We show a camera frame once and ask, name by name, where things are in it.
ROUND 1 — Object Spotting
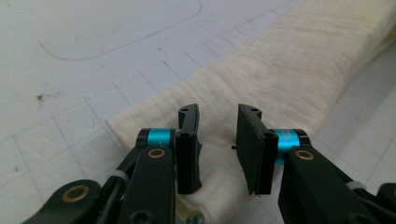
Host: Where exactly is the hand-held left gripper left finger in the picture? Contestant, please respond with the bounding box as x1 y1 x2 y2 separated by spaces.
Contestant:
135 103 204 196

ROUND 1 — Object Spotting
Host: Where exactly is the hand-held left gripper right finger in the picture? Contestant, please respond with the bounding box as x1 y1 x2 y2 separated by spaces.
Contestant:
232 103 313 197

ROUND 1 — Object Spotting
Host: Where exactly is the cream cloth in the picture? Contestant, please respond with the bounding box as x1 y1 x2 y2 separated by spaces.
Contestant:
106 0 396 224

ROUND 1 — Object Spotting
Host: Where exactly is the white grid mat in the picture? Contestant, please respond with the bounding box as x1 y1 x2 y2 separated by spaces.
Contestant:
0 0 396 224

